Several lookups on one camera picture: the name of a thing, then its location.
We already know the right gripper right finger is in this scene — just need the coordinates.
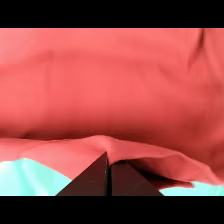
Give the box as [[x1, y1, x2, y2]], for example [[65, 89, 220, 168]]
[[110, 160, 165, 197]]

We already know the red T-shirt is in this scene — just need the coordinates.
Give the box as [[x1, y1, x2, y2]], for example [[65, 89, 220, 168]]
[[0, 28, 224, 191]]

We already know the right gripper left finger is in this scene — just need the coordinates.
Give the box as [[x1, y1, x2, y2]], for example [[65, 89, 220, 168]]
[[55, 151, 110, 197]]

